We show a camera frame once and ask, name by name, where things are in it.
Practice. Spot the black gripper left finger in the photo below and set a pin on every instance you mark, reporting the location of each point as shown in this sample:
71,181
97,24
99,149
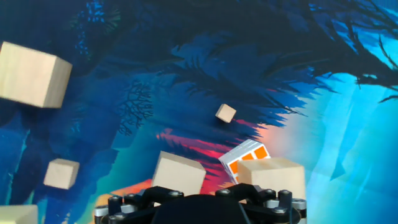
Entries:
133,207

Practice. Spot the large wooden cube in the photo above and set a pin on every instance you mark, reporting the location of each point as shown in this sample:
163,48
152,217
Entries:
17,215
31,74
178,172
273,175

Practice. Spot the Rubik's cube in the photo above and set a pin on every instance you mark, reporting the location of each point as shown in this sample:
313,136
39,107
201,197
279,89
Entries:
245,152

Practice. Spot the colourful forest print cloth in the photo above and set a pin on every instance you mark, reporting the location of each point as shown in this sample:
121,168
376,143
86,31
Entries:
199,62

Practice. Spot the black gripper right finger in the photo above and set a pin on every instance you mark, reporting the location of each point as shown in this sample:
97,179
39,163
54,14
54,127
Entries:
270,208

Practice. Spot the small wooden cube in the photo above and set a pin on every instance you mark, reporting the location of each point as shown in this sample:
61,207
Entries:
61,173
225,113

